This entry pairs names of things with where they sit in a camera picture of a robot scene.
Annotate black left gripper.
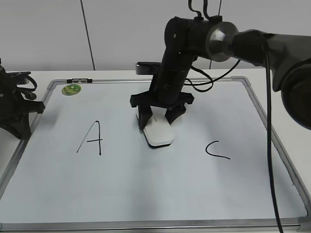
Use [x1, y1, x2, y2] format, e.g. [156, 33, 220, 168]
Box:
[0, 66, 45, 139]

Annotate white framed whiteboard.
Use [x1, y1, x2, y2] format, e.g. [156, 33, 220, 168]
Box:
[0, 76, 311, 233]

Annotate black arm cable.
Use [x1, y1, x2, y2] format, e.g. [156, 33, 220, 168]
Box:
[265, 43, 283, 233]

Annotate green round magnet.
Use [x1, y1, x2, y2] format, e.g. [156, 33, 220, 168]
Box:
[62, 84, 82, 96]

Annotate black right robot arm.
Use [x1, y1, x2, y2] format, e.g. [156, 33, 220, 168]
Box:
[130, 16, 311, 129]

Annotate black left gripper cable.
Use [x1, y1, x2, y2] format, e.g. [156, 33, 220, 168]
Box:
[15, 74, 38, 100]

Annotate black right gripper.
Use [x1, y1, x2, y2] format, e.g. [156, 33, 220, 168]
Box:
[130, 52, 194, 130]

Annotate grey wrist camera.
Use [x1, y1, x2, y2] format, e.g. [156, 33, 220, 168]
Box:
[136, 62, 161, 75]

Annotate white whiteboard eraser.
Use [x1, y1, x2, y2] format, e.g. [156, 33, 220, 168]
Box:
[140, 107, 174, 149]

